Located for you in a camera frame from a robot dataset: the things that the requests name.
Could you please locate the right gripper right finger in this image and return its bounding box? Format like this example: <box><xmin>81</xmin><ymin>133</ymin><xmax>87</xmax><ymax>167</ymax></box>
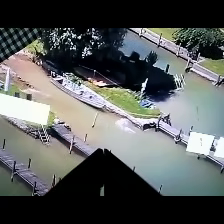
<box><xmin>101</xmin><ymin>148</ymin><xmax>162</xmax><ymax>197</ymax></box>

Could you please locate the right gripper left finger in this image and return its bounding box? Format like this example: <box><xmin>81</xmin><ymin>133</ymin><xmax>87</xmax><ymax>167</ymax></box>
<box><xmin>45</xmin><ymin>148</ymin><xmax>104</xmax><ymax>197</ymax></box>

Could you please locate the checked shirt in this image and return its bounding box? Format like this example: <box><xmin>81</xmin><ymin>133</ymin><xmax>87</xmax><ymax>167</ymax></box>
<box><xmin>0</xmin><ymin>27</ymin><xmax>43</xmax><ymax>63</ymax></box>

